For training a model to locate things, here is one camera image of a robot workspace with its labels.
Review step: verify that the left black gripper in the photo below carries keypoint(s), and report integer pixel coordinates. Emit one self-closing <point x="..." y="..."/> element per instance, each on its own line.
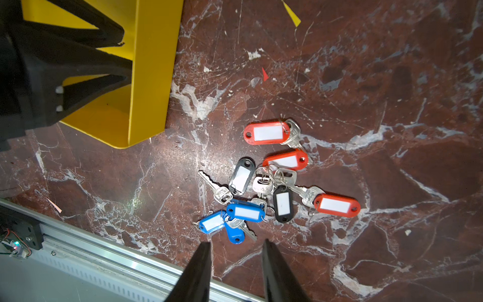
<point x="44" y="77"/>

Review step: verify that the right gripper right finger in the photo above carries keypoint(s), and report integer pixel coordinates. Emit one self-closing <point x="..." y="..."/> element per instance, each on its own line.
<point x="280" y="284"/>

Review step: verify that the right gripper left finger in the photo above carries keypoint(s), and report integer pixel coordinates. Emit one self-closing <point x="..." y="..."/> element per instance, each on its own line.
<point x="194" y="283"/>

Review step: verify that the blue tag key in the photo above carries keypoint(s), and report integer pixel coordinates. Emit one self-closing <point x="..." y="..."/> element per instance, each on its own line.
<point x="253" y="210"/>
<point x="238" y="230"/>

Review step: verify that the yellow bottom drawer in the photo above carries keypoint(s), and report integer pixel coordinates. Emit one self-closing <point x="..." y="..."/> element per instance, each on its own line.
<point x="131" y="114"/>

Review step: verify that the black tag key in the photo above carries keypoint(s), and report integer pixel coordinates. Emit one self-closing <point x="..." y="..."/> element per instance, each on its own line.
<point x="238" y="184"/>
<point x="283" y="204"/>

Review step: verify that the red tag key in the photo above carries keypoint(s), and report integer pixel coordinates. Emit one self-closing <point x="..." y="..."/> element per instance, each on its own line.
<point x="315" y="197"/>
<point x="283" y="162"/>
<point x="269" y="133"/>

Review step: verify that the left circuit board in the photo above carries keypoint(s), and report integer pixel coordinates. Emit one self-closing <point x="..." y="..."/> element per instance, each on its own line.
<point x="17" y="241"/>

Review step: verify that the aluminium front rail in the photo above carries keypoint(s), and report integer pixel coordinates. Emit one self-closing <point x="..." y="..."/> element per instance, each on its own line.
<point x="70" y="264"/>

